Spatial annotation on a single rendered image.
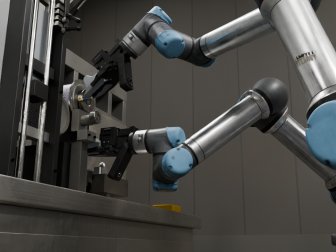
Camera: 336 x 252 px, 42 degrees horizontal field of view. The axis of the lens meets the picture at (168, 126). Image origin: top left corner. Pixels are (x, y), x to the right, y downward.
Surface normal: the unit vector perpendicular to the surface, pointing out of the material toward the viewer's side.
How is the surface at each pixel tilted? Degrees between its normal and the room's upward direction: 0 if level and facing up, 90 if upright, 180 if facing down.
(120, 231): 90
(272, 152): 90
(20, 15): 90
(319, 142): 97
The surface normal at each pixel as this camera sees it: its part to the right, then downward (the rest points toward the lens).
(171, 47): 0.43, 0.57
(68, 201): 0.92, -0.11
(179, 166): 0.22, -0.27
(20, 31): -0.40, -0.25
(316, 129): -0.73, -0.07
